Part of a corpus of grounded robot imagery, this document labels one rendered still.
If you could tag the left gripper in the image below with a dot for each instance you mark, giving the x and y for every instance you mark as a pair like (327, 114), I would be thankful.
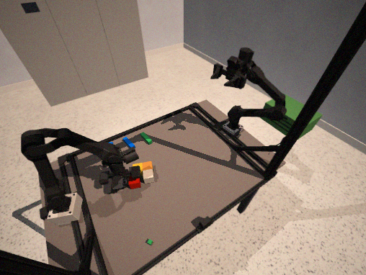
(105, 175)

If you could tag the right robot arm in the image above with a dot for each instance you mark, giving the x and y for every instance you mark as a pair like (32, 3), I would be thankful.
(256, 76)

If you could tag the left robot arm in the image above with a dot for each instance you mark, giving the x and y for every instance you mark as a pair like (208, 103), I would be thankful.
(33, 147)

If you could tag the blue flat bar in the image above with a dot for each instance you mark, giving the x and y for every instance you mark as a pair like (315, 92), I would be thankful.
(128, 142)

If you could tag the green rectangular block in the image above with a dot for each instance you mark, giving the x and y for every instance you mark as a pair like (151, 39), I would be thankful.
(146, 138)

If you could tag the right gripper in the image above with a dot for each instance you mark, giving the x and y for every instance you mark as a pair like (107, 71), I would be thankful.
(235, 80)

